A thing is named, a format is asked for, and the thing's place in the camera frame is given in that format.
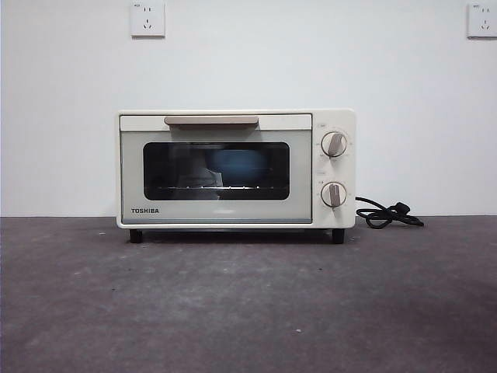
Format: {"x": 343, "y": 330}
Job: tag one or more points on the blue ribbed bowl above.
{"x": 237, "y": 167}

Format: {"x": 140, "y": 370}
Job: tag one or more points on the glass oven door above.
{"x": 133, "y": 175}

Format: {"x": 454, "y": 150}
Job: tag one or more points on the beige round oven knob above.
{"x": 335, "y": 144}
{"x": 334, "y": 194}

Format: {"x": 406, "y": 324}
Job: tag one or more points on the cream Toshiba toaster oven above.
{"x": 342, "y": 171}

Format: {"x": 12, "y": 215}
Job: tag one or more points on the black oven foot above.
{"x": 338, "y": 236}
{"x": 136, "y": 236}

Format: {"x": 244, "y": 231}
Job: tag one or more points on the white wall socket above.
{"x": 484, "y": 21}
{"x": 148, "y": 20}

